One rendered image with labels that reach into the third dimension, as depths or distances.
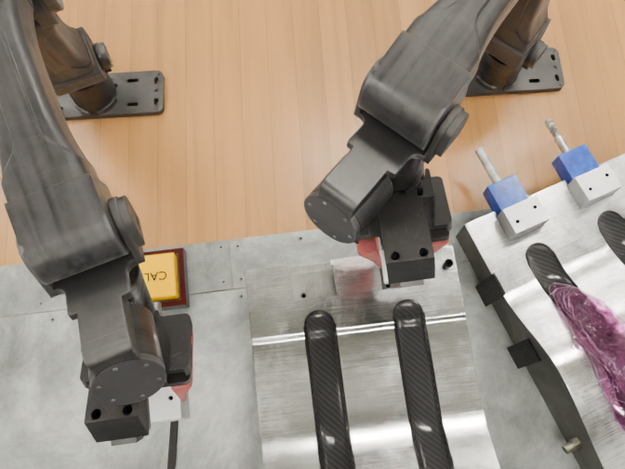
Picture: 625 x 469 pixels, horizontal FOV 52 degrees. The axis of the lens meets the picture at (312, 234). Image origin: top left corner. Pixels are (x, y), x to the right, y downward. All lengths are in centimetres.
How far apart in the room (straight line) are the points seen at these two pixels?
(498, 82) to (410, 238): 46
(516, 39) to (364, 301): 38
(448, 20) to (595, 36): 60
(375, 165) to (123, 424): 30
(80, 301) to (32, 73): 18
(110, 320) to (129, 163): 49
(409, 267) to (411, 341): 23
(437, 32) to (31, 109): 32
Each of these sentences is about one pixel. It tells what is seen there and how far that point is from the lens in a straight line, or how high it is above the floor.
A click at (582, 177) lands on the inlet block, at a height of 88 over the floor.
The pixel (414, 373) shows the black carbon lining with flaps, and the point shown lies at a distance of 78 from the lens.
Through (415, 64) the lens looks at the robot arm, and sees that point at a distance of 53.
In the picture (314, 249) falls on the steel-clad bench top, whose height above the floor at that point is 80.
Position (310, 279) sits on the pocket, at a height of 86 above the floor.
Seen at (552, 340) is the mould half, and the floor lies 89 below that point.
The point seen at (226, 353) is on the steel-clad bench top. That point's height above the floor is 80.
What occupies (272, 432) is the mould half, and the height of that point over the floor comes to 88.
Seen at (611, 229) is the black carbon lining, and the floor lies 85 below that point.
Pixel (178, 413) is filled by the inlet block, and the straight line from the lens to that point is 70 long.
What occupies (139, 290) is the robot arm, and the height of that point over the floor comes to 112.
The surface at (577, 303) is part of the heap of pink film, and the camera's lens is 84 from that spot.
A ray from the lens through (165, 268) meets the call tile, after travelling 86.
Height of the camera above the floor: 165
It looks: 73 degrees down
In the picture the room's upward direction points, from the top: straight up
